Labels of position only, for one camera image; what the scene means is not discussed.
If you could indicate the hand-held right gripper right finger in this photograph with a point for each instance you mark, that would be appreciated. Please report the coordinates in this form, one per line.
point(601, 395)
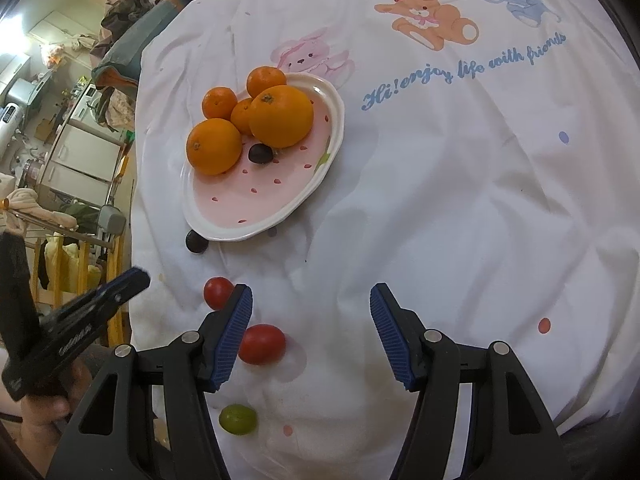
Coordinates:
point(392, 340)

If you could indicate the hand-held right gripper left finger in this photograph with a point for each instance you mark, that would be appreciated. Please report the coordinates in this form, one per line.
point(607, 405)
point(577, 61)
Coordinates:
point(232, 340)

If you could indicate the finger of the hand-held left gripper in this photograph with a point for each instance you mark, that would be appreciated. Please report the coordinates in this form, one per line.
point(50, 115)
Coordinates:
point(112, 292)

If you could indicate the red tomato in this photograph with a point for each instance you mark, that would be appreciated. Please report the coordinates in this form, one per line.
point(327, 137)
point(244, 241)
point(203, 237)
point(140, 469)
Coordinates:
point(261, 344)
point(218, 292)

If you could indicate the green tomato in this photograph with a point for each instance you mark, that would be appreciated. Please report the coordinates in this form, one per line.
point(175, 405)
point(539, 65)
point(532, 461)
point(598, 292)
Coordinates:
point(238, 419)

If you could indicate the pink strawberry-pattern plate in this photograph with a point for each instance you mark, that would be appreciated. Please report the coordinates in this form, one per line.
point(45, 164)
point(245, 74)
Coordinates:
point(280, 180)

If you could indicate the medium orange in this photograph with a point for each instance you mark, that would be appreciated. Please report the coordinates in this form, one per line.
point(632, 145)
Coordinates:
point(213, 146)

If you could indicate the small mandarin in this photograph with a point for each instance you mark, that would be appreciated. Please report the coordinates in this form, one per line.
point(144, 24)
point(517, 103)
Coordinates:
point(241, 117)

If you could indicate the large orange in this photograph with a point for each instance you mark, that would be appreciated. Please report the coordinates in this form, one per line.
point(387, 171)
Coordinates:
point(281, 116)

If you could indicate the person's left hand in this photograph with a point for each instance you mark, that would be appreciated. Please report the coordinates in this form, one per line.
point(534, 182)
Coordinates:
point(45, 415)

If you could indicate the yellow wooden rack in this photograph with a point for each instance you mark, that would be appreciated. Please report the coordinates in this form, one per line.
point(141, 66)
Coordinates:
point(65, 270)

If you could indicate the grey metal box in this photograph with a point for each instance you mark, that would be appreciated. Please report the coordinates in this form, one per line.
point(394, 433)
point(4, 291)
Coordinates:
point(111, 220)

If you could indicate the white floor cabinet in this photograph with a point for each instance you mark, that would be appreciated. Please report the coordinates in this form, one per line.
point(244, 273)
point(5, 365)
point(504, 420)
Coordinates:
point(85, 160)

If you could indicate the white printed blanket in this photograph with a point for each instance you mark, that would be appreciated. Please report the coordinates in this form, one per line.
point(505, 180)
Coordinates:
point(450, 210)

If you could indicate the white water heater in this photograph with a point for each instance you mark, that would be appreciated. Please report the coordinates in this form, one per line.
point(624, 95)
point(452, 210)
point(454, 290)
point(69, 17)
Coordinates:
point(10, 120)

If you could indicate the person's grey pants leg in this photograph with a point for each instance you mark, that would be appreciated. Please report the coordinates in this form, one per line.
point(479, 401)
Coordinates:
point(590, 450)

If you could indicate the blue-grey cushion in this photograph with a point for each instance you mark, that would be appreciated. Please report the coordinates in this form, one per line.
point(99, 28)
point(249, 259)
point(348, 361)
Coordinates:
point(140, 40)

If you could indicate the pile of clothes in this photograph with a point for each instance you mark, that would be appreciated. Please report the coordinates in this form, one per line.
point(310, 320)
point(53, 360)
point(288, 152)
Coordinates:
point(130, 10)

